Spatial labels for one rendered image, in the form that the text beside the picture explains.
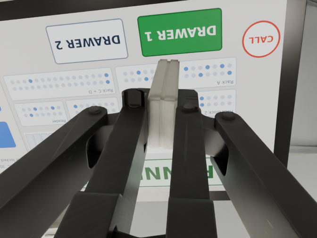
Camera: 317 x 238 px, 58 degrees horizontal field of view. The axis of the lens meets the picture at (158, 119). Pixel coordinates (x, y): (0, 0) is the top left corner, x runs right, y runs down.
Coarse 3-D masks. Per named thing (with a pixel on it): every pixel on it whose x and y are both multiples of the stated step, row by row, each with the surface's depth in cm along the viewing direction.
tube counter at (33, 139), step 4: (32, 132) 41; (36, 132) 41; (40, 132) 41; (44, 132) 41; (48, 132) 41; (52, 132) 41; (28, 136) 41; (32, 136) 41; (36, 136) 41; (40, 136) 41; (44, 136) 41; (28, 140) 42; (32, 140) 42; (36, 140) 42; (40, 140) 41; (28, 144) 42; (32, 144) 42; (36, 144) 42; (32, 148) 42; (148, 148) 40; (152, 148) 40; (148, 152) 41; (152, 152) 40
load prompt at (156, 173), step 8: (152, 160) 41; (160, 160) 41; (168, 160) 41; (208, 160) 40; (144, 168) 42; (152, 168) 42; (160, 168) 42; (168, 168) 42; (208, 168) 41; (144, 176) 43; (152, 176) 43; (160, 176) 42; (168, 176) 42; (208, 176) 42; (216, 176) 41; (144, 184) 43; (152, 184) 43; (160, 184) 43; (168, 184) 43; (216, 184) 42
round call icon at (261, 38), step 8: (248, 24) 31; (256, 24) 31; (264, 24) 31; (272, 24) 31; (280, 24) 31; (248, 32) 32; (256, 32) 32; (264, 32) 31; (272, 32) 31; (280, 32) 31; (248, 40) 32; (256, 40) 32; (264, 40) 32; (272, 40) 32; (280, 40) 32; (248, 48) 32; (256, 48) 32; (264, 48) 32; (272, 48) 32; (280, 48) 32; (248, 56) 33; (256, 56) 33; (264, 56) 33; (272, 56) 33
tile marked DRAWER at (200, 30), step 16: (144, 16) 32; (160, 16) 32; (176, 16) 32; (192, 16) 31; (208, 16) 31; (144, 32) 33; (160, 32) 32; (176, 32) 32; (192, 32) 32; (208, 32) 32; (144, 48) 34; (160, 48) 33; (176, 48) 33; (192, 48) 33; (208, 48) 33
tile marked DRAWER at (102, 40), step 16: (48, 32) 34; (64, 32) 34; (80, 32) 33; (96, 32) 33; (112, 32) 33; (64, 48) 34; (80, 48) 34; (96, 48) 34; (112, 48) 34; (64, 64) 36
